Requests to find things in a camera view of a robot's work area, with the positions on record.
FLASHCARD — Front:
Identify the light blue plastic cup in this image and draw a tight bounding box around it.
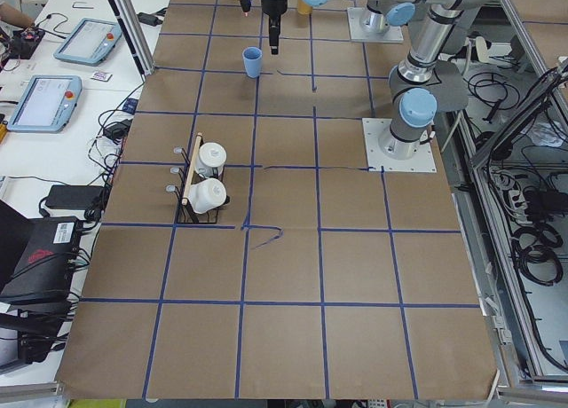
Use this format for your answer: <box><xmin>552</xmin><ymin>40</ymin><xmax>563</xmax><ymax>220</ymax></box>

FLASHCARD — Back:
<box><xmin>242</xmin><ymin>46</ymin><xmax>263</xmax><ymax>78</ymax></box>

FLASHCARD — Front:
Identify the bamboo wooden cup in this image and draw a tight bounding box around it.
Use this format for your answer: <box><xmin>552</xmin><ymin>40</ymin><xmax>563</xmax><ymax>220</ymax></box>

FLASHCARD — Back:
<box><xmin>296</xmin><ymin>0</ymin><xmax>312</xmax><ymax>16</ymax></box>

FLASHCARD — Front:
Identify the white mug far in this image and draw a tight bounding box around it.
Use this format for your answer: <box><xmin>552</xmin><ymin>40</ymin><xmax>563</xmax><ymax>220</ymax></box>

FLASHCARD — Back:
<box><xmin>195</xmin><ymin>142</ymin><xmax>227</xmax><ymax>178</ymax></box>

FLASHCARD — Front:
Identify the white mug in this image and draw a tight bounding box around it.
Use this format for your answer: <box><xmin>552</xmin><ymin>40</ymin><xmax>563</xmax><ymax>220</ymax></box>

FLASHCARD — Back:
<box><xmin>195</xmin><ymin>142</ymin><xmax>227</xmax><ymax>178</ymax></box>
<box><xmin>188</xmin><ymin>178</ymin><xmax>230</xmax><ymax>214</ymax></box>

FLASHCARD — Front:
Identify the far teach pendant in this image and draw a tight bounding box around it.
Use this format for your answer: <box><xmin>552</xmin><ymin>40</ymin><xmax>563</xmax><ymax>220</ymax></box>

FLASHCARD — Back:
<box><xmin>53</xmin><ymin>18</ymin><xmax>122</xmax><ymax>66</ymax></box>

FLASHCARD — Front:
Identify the teach pendant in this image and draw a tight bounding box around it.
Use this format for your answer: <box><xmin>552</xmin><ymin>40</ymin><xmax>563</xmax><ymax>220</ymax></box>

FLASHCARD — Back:
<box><xmin>53</xmin><ymin>18</ymin><xmax>122</xmax><ymax>66</ymax></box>
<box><xmin>7</xmin><ymin>75</ymin><xmax>83</xmax><ymax>133</ymax></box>

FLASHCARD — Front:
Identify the white mug near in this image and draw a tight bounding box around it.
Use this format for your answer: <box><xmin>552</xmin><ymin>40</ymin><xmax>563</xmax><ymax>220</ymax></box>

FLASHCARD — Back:
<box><xmin>188</xmin><ymin>178</ymin><xmax>230</xmax><ymax>214</ymax></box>

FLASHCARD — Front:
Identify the near teach pendant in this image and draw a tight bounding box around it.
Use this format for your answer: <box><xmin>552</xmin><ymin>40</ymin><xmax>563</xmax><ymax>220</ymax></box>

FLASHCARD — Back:
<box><xmin>7</xmin><ymin>75</ymin><xmax>83</xmax><ymax>133</ymax></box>

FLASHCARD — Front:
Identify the black power adapter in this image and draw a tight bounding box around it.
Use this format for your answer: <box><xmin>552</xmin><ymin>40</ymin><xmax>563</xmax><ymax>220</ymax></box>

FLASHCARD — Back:
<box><xmin>39</xmin><ymin>185</ymin><xmax>104</xmax><ymax>217</ymax></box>

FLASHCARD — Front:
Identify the black computer box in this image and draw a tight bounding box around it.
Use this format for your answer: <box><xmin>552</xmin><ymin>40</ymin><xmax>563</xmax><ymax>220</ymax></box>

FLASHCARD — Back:
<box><xmin>1</xmin><ymin>202</ymin><xmax>82</xmax><ymax>305</ymax></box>

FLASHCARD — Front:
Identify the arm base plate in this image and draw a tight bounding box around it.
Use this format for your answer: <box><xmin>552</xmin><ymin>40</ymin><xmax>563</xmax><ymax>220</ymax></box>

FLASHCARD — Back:
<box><xmin>347</xmin><ymin>7</ymin><xmax>404</xmax><ymax>43</ymax></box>
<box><xmin>362</xmin><ymin>118</ymin><xmax>437</xmax><ymax>173</ymax></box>

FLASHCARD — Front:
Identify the aluminium frame post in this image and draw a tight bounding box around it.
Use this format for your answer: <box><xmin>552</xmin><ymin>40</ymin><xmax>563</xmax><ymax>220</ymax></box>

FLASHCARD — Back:
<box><xmin>107</xmin><ymin>0</ymin><xmax>154</xmax><ymax>76</ymax></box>

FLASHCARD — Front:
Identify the black wire mug rack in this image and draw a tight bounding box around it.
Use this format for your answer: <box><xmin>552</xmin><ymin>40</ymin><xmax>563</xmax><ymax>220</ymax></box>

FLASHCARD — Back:
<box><xmin>166</xmin><ymin>132</ymin><xmax>231</xmax><ymax>224</ymax></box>

